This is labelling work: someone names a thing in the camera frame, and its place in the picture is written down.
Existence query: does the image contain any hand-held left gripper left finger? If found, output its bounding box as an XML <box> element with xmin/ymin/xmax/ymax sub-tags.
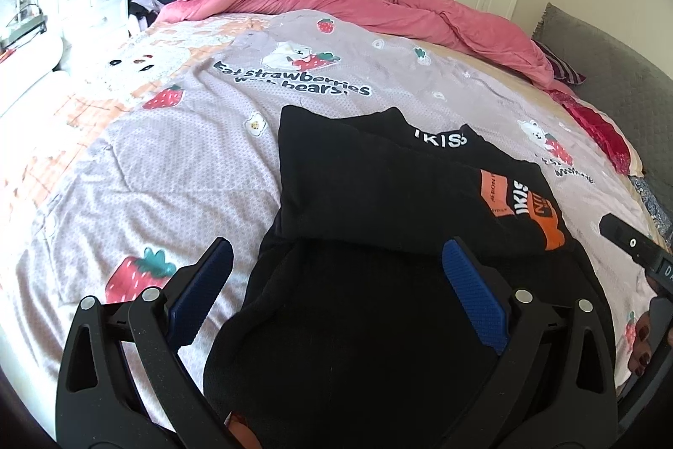
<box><xmin>54</xmin><ymin>237</ymin><xmax>235</xmax><ymax>449</ymax></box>

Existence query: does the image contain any grey quilted headboard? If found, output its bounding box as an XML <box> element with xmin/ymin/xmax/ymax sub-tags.
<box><xmin>531</xmin><ymin>2</ymin><xmax>673</xmax><ymax>239</ymax></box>

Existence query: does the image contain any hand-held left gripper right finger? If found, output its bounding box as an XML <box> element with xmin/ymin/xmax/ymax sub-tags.
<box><xmin>440</xmin><ymin>239</ymin><xmax>617</xmax><ymax>449</ymax></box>

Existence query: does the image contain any person's right hand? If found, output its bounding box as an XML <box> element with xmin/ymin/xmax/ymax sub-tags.
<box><xmin>628</xmin><ymin>309</ymin><xmax>655</xmax><ymax>379</ymax></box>

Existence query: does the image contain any white cushioned seat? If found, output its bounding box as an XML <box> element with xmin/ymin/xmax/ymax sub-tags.
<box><xmin>0</xmin><ymin>31</ymin><xmax>69</xmax><ymax>116</ymax></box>

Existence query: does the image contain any strawberry print bedsheet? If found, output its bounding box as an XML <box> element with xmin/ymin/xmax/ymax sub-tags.
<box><xmin>0</xmin><ymin>10</ymin><xmax>663</xmax><ymax>429</ymax></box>

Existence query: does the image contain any striped purple pillow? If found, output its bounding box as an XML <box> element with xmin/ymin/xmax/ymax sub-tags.
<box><xmin>541</xmin><ymin>44</ymin><xmax>587</xmax><ymax>87</ymax></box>

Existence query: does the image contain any blue patterned pillow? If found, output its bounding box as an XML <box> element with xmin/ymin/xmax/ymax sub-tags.
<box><xmin>628</xmin><ymin>173</ymin><xmax>673</xmax><ymax>239</ymax></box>

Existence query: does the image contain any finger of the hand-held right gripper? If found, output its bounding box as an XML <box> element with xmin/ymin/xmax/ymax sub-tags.
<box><xmin>599</xmin><ymin>213</ymin><xmax>657</xmax><ymax>269</ymax></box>

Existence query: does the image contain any black sweater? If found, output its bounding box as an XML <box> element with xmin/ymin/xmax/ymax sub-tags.
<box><xmin>202</xmin><ymin>106</ymin><xmax>618</xmax><ymax>449</ymax></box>

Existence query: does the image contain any red patterned pillow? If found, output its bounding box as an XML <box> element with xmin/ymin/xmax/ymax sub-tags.
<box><xmin>552</xmin><ymin>86</ymin><xmax>639</xmax><ymax>176</ymax></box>

